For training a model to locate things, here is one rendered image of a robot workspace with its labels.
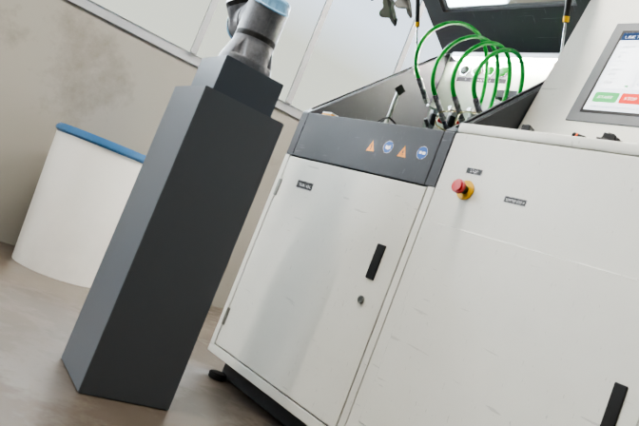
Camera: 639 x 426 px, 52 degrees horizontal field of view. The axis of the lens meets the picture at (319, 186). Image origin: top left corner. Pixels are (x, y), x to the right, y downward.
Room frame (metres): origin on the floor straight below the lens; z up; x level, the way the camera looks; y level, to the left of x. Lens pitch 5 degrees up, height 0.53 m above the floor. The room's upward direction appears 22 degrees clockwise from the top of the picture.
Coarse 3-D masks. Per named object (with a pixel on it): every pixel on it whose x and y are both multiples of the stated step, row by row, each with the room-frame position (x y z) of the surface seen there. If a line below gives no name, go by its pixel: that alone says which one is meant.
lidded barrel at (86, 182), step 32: (64, 128) 2.79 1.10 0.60; (64, 160) 2.77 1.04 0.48; (96, 160) 2.75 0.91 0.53; (128, 160) 2.80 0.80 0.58; (64, 192) 2.77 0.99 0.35; (96, 192) 2.77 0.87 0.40; (128, 192) 2.85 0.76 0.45; (32, 224) 2.81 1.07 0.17; (64, 224) 2.77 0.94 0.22; (96, 224) 2.81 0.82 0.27; (32, 256) 2.79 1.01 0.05; (64, 256) 2.79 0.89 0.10; (96, 256) 2.85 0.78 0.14
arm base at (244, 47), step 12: (240, 36) 1.71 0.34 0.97; (252, 36) 1.70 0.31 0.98; (228, 48) 1.71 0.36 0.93; (240, 48) 1.70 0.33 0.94; (252, 48) 1.70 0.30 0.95; (264, 48) 1.72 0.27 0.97; (240, 60) 1.69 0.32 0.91; (252, 60) 1.69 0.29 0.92; (264, 60) 1.72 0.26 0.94; (264, 72) 1.72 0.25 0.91
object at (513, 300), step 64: (576, 64) 1.84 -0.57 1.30; (576, 128) 1.73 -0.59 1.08; (448, 192) 1.68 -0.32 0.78; (512, 192) 1.53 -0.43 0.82; (576, 192) 1.41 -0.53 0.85; (448, 256) 1.62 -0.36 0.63; (512, 256) 1.48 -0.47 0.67; (576, 256) 1.37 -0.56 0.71; (448, 320) 1.57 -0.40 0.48; (512, 320) 1.44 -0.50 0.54; (576, 320) 1.33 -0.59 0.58; (384, 384) 1.65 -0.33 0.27; (448, 384) 1.52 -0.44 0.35; (512, 384) 1.40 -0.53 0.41; (576, 384) 1.30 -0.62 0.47
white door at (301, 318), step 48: (288, 192) 2.18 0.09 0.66; (336, 192) 2.00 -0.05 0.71; (384, 192) 1.85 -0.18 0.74; (288, 240) 2.11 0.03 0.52; (336, 240) 1.94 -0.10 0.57; (384, 240) 1.80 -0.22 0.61; (240, 288) 2.22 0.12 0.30; (288, 288) 2.04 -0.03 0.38; (336, 288) 1.88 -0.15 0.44; (384, 288) 1.75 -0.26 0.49; (240, 336) 2.15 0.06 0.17; (288, 336) 1.97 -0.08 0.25; (336, 336) 1.83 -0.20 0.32; (288, 384) 1.91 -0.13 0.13; (336, 384) 1.78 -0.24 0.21
